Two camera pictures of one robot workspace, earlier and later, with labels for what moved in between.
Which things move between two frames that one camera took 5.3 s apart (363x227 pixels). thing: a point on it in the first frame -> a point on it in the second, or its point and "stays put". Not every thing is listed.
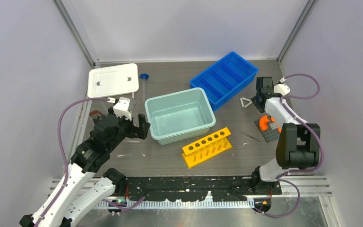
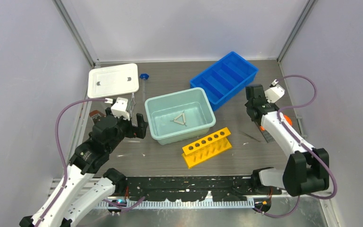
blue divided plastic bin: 228,77 stays put
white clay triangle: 242,102 -> 182,114
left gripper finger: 143,126 stays put
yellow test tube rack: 207,148 stays put
